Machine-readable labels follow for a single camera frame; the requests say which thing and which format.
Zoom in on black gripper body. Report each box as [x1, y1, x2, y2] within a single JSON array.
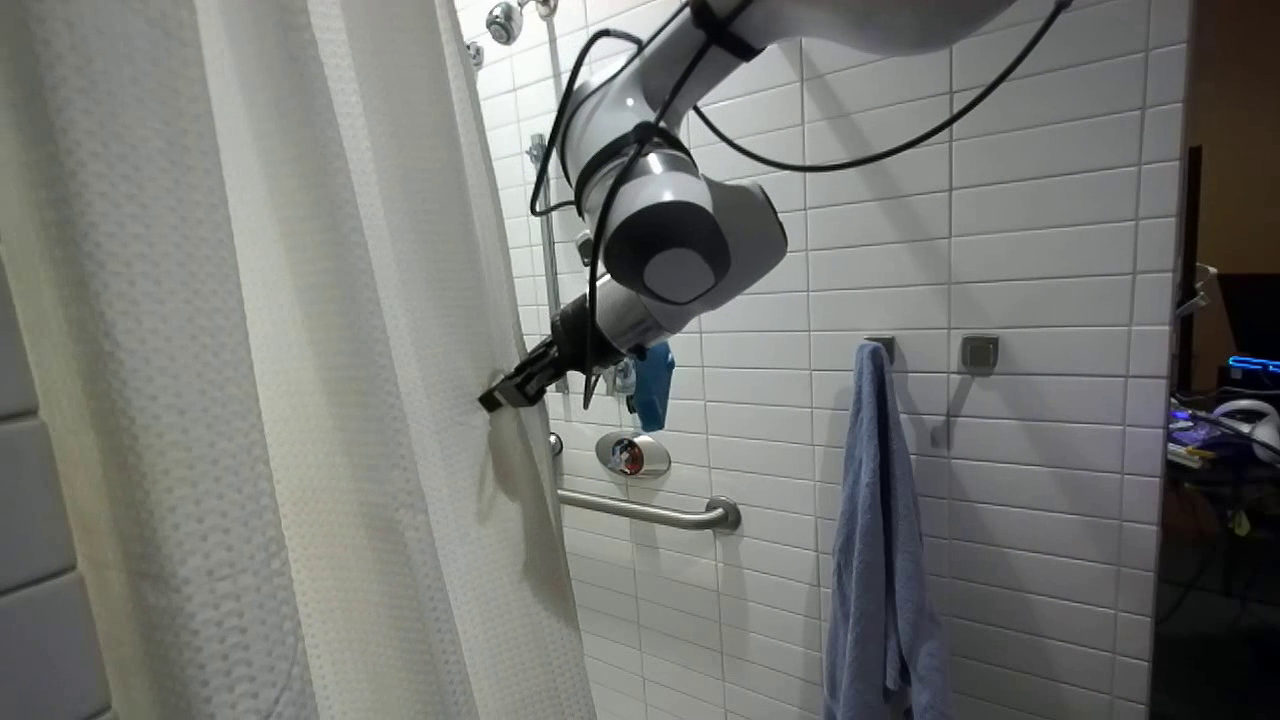
[[543, 293, 628, 391]]

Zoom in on white shower curtain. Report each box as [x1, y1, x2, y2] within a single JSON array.
[[0, 0, 601, 720]]

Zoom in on round chrome shower valve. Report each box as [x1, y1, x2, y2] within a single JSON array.
[[592, 427, 676, 486]]

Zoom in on metal grab bar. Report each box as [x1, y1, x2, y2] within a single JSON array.
[[552, 486, 746, 536]]

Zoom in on blue hanging towel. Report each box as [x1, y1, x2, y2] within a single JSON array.
[[820, 337, 960, 720]]

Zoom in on black equipment desk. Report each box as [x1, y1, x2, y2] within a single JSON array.
[[1160, 398, 1280, 565]]

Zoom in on black laptop blue lights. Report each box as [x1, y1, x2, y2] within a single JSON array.
[[1217, 274, 1280, 398]]

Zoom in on orange wooden door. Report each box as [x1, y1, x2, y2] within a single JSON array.
[[1180, 0, 1280, 276]]

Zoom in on chrome shower slide rail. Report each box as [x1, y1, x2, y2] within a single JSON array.
[[530, 0, 567, 352]]

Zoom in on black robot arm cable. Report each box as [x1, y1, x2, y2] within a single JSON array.
[[530, 0, 1071, 316]]

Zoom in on metal wall hook with lever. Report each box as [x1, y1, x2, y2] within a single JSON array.
[[927, 331, 1003, 454]]

